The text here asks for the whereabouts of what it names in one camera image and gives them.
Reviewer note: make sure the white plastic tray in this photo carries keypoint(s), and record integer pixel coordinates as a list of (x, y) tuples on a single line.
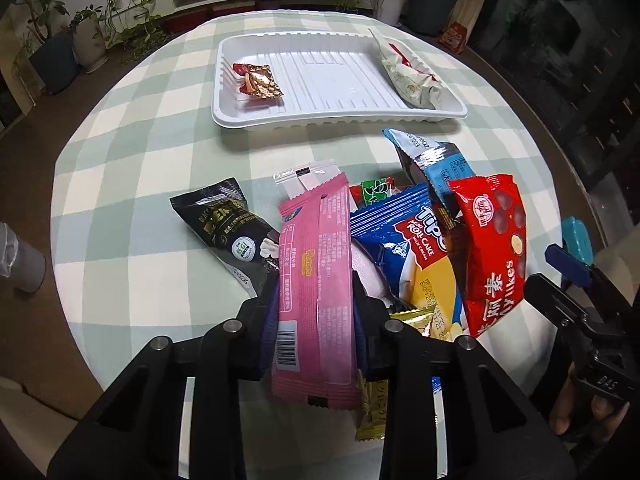
[(325, 80)]

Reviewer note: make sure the red gold heart packet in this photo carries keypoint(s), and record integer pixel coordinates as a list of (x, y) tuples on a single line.
[(260, 82)]

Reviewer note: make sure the tall leafy plant dark pot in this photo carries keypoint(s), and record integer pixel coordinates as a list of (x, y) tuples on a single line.
[(55, 60)]

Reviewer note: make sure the small plant white pot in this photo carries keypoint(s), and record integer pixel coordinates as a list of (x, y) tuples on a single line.
[(90, 45)]

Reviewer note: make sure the green red snack packet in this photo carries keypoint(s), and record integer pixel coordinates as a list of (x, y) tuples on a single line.
[(372, 192)]

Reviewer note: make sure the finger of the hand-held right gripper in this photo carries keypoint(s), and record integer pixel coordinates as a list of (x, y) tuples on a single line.
[(555, 302), (565, 265)]

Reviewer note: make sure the light blue snack packet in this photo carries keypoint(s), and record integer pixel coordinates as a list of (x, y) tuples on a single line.
[(440, 165)]

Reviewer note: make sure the beige chair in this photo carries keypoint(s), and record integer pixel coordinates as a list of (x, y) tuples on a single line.
[(30, 420), (620, 260)]

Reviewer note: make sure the teal plastic object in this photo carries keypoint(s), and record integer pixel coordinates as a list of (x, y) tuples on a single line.
[(577, 237)]

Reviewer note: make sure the person's right hand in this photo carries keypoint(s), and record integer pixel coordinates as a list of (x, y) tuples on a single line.
[(565, 405)]

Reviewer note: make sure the red storage box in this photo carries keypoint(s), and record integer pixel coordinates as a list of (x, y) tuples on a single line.
[(187, 19), (231, 10)]

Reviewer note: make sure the grey bin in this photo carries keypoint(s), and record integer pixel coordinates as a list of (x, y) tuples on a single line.
[(25, 265)]

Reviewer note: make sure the red chocolate ball packet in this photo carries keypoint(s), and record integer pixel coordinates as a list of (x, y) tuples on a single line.
[(490, 260)]

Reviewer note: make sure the black snack packet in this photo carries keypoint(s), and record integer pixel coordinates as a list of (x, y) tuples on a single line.
[(225, 225)]

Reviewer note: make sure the glass sliding door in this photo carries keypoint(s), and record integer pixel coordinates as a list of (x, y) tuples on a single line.
[(560, 60)]

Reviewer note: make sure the green checked tablecloth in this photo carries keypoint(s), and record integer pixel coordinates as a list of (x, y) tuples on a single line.
[(150, 125)]

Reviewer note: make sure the white red snack packet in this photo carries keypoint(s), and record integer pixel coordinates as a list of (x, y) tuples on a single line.
[(405, 75)]

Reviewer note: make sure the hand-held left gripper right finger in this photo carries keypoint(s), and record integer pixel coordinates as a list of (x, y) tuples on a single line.
[(370, 320)]

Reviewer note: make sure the trailing green plant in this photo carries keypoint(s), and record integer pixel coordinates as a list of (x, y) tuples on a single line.
[(135, 35)]

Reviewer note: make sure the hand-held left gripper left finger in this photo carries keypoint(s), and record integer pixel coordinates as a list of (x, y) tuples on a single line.
[(260, 332)]

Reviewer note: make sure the blue roll cake packet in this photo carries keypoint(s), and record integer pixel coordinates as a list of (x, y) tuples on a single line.
[(400, 240)]

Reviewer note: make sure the red paper bag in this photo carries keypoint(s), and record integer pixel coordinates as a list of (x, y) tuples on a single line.
[(454, 37)]

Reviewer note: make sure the gold snack packet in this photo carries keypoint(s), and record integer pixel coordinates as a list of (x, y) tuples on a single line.
[(372, 410)]

